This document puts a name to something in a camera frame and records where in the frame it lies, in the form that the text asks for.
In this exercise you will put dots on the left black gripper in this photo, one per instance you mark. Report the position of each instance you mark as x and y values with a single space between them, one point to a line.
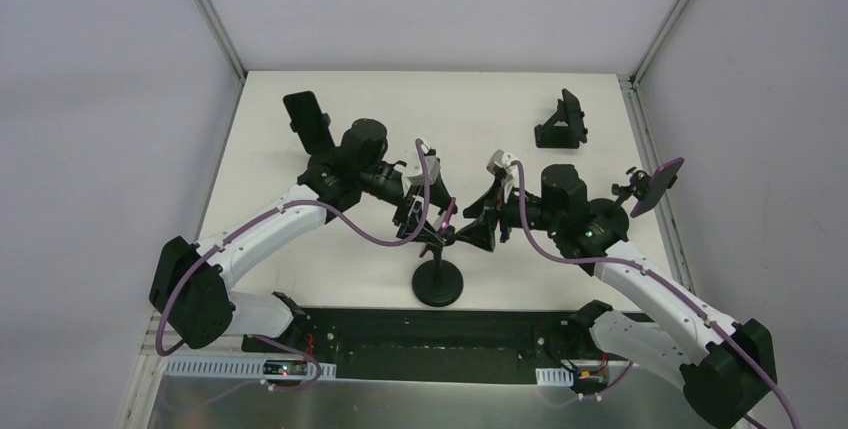
419 204

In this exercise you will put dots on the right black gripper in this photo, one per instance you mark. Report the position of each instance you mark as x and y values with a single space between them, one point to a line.
497 210

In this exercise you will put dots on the black round-base phone stand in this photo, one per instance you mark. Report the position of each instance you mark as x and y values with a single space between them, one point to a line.
437 282

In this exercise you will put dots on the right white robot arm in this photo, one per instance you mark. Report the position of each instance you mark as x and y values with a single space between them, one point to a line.
723 367

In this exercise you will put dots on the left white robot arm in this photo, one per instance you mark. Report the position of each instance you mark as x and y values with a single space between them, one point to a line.
193 286

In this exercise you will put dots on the black folding phone stand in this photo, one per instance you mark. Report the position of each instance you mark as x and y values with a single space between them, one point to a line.
553 133

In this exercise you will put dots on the right black round-base stand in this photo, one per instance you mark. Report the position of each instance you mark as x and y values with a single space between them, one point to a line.
610 212

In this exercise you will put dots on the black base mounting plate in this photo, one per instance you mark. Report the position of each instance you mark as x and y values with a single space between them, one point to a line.
452 346

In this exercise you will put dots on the right white cable duct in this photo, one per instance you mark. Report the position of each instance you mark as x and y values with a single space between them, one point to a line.
554 377

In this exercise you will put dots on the white cable duct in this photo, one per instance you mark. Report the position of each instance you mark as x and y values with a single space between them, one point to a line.
242 368
554 377

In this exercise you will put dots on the left white cable duct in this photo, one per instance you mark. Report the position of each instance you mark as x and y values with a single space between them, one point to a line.
242 368

